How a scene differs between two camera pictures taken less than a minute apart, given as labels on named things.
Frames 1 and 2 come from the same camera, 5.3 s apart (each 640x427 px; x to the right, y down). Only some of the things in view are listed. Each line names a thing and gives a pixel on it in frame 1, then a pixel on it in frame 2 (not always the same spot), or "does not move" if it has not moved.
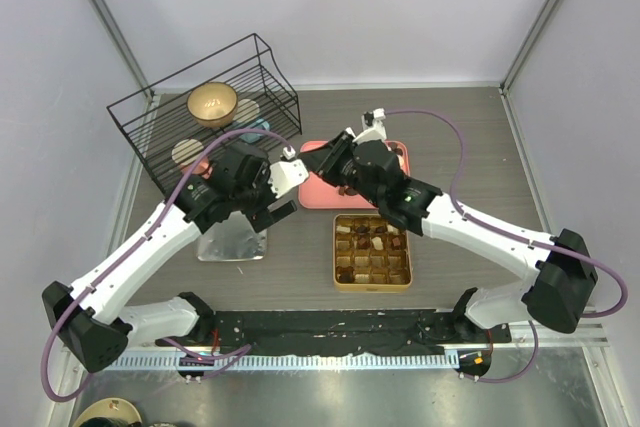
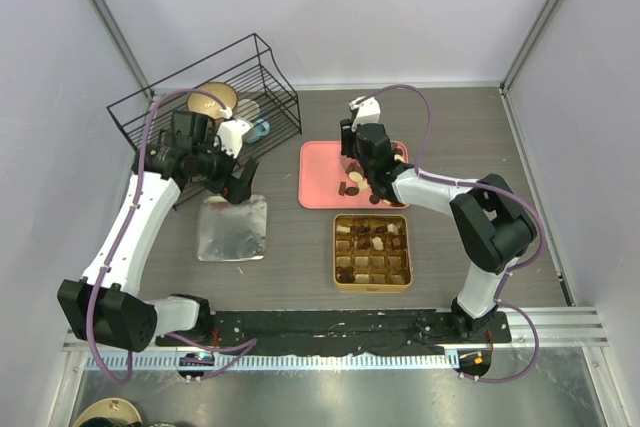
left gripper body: [256, 196] → [214, 168]
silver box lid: [233, 240] does not move
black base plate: [340, 331] does not move
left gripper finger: [262, 218] → [237, 190]
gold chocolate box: [369, 254] does not move
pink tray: [316, 192] does not move
